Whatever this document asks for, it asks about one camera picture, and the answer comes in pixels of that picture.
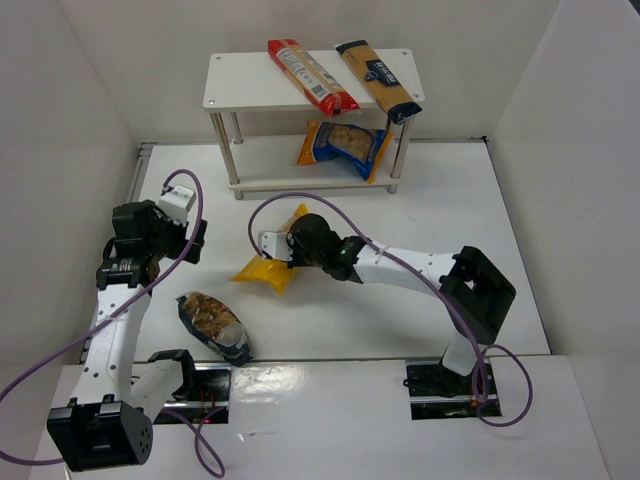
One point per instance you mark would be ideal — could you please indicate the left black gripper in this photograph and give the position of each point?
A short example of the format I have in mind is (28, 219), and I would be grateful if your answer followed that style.
(192, 240)

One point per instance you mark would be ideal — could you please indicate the tan and blue spaghetti package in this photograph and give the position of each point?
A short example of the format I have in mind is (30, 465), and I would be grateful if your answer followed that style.
(379, 80)

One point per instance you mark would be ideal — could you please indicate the white two-tier shelf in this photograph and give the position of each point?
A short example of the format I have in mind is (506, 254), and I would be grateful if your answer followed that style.
(247, 96)

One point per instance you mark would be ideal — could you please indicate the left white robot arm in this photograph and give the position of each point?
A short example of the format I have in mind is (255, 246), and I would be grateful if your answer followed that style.
(108, 420)

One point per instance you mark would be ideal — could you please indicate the blue yellow pasta bag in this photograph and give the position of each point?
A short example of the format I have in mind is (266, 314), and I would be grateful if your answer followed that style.
(363, 148)

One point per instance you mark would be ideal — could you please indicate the dark mixed pasta bag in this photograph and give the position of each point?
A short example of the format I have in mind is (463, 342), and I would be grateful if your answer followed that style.
(214, 324)

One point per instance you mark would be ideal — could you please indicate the red spaghetti package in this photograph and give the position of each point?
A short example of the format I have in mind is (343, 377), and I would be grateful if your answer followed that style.
(319, 87)

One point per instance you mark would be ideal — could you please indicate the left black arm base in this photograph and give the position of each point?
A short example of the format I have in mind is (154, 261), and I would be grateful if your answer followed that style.
(207, 401)

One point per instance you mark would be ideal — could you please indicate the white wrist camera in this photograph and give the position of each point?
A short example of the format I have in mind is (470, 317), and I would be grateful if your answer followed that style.
(275, 246)
(176, 202)

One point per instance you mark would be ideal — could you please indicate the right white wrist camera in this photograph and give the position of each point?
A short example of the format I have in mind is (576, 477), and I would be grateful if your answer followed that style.
(275, 246)

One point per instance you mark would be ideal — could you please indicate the yellow macaroni bag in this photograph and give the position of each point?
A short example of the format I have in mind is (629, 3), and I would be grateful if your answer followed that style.
(273, 273)

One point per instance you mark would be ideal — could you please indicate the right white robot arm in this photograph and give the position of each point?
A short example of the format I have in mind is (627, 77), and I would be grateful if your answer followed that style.
(476, 295)

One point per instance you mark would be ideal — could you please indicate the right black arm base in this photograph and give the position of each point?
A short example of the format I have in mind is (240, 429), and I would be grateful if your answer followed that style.
(436, 393)

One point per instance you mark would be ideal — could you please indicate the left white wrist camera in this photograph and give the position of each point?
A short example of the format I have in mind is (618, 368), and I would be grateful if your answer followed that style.
(176, 202)

